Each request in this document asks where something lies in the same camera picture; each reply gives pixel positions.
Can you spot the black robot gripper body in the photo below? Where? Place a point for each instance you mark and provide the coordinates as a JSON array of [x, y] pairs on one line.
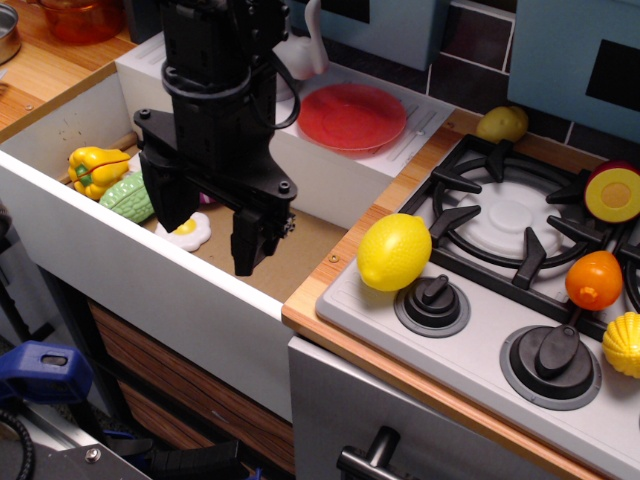
[[222, 140]]

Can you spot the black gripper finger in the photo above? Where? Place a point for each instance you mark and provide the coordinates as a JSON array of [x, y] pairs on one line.
[[255, 236], [173, 197]]

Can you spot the yellow toy lemon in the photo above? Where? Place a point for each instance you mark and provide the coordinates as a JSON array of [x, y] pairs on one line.
[[394, 252]]

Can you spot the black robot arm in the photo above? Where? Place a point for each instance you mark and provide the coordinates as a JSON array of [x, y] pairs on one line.
[[220, 72]]

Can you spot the red plastic plate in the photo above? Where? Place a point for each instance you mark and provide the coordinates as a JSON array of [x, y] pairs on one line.
[[351, 117]]

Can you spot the purple striped toy onion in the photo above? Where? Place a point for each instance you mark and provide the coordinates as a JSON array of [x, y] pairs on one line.
[[205, 199]]

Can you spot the toy fried egg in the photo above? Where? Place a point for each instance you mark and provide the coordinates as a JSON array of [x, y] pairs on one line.
[[189, 236]]

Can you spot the green toy bitter gourd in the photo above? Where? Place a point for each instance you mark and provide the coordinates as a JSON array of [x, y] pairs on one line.
[[129, 198]]

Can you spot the yellow toy bell pepper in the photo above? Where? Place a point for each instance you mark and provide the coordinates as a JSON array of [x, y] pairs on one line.
[[93, 170]]

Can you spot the white toy sink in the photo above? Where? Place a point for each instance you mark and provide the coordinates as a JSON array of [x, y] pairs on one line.
[[191, 302]]

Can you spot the grey toy faucet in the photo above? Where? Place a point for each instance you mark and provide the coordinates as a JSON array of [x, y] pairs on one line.
[[304, 56]]

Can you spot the orange transparent container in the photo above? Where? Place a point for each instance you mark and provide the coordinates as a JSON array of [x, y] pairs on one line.
[[83, 22]]

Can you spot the left black stove knob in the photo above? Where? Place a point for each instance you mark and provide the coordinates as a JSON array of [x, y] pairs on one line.
[[433, 307]]

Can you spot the black stove knob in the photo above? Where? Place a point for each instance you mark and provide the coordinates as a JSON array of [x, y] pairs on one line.
[[433, 307], [551, 367]]

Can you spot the metal pot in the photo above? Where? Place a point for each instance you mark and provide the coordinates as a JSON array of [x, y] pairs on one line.
[[10, 40]]

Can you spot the black stove grate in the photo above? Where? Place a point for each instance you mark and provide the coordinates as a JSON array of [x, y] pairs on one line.
[[514, 225]]

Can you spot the yellow toy potato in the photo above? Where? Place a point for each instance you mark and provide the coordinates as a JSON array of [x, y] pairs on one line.
[[503, 123]]

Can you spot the grey toy stove top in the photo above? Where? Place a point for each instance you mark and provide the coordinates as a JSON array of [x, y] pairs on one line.
[[604, 434]]

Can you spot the right black stove knob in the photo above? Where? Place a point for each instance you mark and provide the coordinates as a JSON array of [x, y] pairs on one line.
[[551, 367]]

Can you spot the orange toy fruit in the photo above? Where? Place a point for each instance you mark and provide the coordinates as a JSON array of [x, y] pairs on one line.
[[595, 281]]

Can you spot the halved toy peach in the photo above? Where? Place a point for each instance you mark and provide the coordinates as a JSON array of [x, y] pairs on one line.
[[612, 192]]

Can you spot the light blue microwave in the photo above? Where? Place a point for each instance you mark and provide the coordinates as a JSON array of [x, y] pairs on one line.
[[579, 60]]

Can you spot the yellow toy corn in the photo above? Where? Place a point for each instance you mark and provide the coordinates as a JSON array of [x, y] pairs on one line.
[[621, 344]]

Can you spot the light blue wall cabinet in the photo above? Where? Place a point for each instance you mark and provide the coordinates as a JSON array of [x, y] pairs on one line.
[[405, 32]]

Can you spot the blue clamp handle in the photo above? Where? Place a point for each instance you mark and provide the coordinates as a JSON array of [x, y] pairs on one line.
[[45, 373]]

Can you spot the metal oven door handle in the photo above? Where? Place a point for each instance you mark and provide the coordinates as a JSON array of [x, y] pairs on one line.
[[375, 462]]

